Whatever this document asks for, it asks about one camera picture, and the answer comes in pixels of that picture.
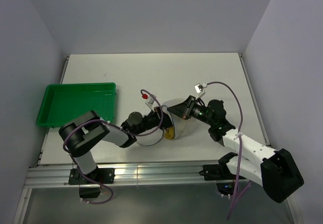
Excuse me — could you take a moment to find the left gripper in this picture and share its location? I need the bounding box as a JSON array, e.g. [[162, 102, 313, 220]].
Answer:
[[134, 106, 180, 135]]

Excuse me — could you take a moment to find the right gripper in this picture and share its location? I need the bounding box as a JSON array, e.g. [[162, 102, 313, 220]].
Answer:
[[168, 95, 214, 126]]

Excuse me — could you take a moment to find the white mesh laundry bag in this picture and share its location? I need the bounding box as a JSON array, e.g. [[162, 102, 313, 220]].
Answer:
[[136, 98, 199, 146]]

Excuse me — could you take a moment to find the yellow bra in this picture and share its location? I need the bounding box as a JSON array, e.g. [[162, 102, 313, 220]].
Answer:
[[164, 126, 176, 140]]

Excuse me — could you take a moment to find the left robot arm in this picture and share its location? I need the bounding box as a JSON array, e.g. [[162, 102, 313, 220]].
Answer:
[[59, 107, 175, 183]]

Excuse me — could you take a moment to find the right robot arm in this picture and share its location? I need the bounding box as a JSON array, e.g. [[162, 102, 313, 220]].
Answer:
[[168, 96, 304, 203]]

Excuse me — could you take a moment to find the green plastic tray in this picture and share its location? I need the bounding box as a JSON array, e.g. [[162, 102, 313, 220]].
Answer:
[[36, 83, 117, 128]]

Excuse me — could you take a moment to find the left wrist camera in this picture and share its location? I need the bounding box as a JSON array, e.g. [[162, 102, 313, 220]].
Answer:
[[142, 93, 155, 106]]

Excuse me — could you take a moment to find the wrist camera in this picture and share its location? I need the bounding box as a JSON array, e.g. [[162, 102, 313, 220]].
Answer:
[[142, 93, 155, 106], [194, 83, 207, 99]]

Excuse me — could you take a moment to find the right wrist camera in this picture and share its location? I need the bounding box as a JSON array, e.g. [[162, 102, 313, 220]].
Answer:
[[194, 83, 207, 99]]

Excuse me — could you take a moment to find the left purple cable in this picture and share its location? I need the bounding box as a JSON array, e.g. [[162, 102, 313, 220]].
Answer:
[[63, 89, 165, 206]]

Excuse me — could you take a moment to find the purple cable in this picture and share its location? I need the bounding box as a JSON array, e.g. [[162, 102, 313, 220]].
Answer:
[[63, 89, 165, 206], [205, 81, 252, 221]]

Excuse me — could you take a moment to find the aluminium frame rail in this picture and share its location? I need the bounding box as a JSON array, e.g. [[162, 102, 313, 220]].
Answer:
[[24, 159, 288, 188]]

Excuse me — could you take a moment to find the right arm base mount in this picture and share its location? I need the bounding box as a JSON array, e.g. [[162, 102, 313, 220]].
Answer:
[[199, 164, 236, 198]]

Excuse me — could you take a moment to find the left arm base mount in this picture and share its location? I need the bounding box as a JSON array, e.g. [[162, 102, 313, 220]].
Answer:
[[68, 168, 115, 199]]

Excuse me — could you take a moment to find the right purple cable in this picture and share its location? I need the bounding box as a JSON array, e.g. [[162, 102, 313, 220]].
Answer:
[[205, 81, 252, 221]]

